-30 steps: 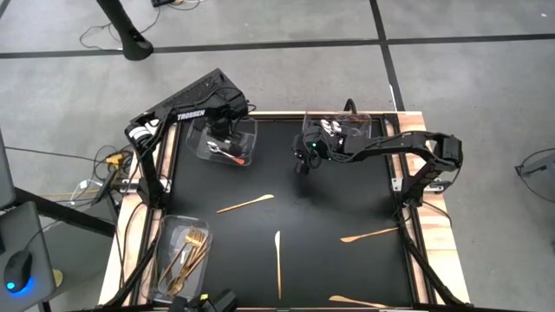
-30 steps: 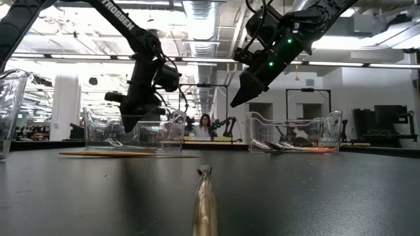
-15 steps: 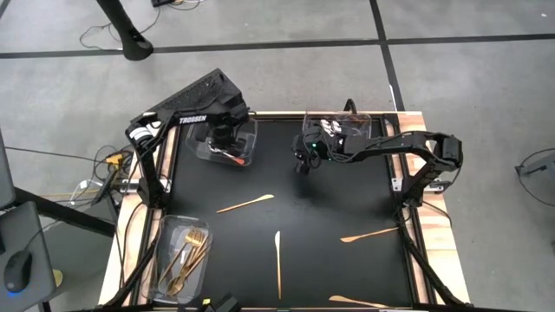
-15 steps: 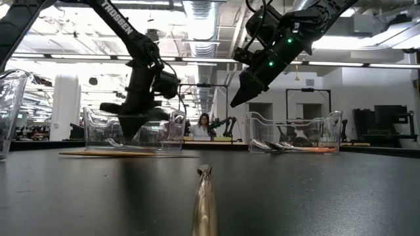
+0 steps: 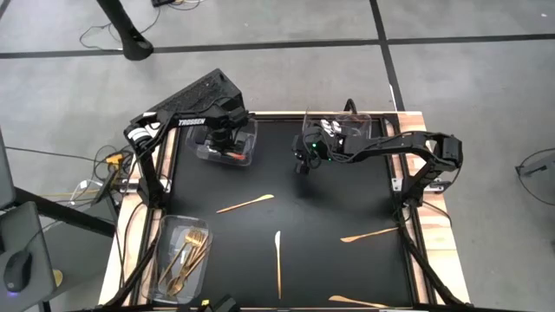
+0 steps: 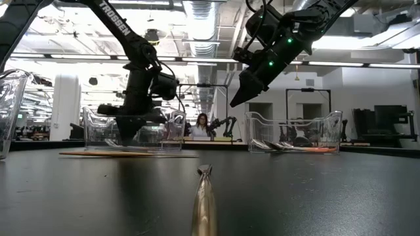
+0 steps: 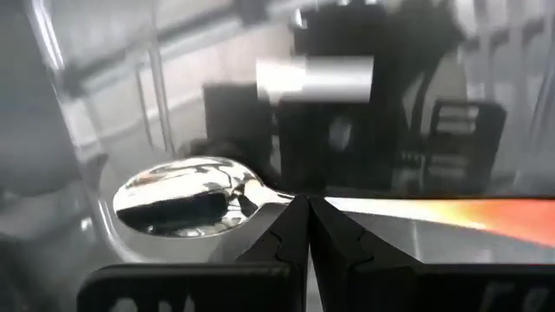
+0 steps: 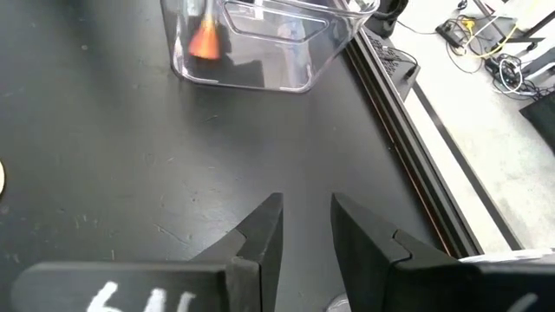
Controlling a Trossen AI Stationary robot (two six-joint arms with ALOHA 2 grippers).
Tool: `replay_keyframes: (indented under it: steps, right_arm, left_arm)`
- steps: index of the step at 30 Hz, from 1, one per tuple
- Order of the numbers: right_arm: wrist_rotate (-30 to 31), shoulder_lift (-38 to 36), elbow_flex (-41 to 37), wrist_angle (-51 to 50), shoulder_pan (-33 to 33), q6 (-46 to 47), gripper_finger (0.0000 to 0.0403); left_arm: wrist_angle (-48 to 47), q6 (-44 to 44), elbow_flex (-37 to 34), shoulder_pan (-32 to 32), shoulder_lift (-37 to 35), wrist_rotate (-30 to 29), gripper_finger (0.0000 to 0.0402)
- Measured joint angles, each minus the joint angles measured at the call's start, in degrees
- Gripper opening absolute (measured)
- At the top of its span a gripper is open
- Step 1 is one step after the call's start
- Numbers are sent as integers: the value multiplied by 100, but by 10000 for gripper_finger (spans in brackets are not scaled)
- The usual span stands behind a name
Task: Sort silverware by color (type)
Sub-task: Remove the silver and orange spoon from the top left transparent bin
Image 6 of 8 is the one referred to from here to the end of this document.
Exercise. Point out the gold chopstick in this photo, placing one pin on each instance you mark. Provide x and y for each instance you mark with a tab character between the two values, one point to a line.
108	153

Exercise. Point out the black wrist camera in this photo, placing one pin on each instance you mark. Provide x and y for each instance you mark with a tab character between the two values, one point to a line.
165	86
246	55

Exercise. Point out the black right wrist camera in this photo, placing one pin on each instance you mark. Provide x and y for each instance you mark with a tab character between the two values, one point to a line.
246	55

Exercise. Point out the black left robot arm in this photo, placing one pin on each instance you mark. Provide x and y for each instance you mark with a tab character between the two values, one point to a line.
115	23

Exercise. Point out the long ceiling light strip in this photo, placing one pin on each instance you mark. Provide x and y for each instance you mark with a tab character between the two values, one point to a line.
210	60

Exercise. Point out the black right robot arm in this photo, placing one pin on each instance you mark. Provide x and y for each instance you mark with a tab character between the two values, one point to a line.
328	13

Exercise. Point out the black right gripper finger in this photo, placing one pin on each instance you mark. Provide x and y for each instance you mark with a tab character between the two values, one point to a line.
249	88

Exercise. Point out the black round ceiling speaker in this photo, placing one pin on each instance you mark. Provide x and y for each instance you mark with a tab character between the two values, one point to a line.
93	81

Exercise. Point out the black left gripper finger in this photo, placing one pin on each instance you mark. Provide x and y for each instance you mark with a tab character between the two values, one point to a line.
130	132

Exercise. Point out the black background chair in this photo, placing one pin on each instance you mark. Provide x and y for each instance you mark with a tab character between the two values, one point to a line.
76	131

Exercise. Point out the black equipment rack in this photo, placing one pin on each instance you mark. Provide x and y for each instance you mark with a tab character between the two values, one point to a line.
390	114

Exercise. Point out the white pillar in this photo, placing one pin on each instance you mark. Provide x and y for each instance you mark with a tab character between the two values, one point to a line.
65	98

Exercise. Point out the person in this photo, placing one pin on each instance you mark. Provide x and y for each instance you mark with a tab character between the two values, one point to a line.
201	123

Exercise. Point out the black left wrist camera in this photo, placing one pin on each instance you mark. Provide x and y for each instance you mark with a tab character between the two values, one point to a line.
165	86

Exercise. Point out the grey wall vent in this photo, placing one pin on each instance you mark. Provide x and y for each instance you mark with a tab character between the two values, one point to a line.
309	82

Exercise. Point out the black background robot arm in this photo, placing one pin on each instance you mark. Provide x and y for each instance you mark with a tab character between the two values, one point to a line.
226	123

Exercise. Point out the clear plastic bin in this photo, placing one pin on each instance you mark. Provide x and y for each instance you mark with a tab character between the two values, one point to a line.
177	131
334	131
11	108

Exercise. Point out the black ceiling dome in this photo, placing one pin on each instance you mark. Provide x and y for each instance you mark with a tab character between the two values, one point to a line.
155	35

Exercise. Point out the silver ceiling duct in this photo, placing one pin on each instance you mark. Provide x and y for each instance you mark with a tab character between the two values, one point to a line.
203	32

